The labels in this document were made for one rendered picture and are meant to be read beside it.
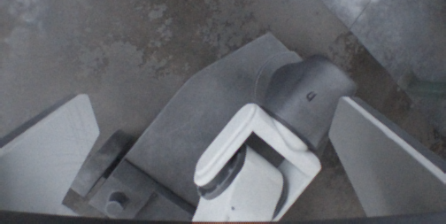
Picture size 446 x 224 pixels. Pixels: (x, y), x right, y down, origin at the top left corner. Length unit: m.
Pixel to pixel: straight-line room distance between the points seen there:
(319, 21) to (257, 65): 0.37
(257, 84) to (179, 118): 0.21
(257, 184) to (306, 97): 0.19
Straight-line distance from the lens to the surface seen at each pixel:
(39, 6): 0.88
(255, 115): 0.44
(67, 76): 0.82
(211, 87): 0.57
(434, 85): 1.09
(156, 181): 0.63
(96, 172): 0.62
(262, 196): 0.46
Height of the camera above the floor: 0.74
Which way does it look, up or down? 79 degrees down
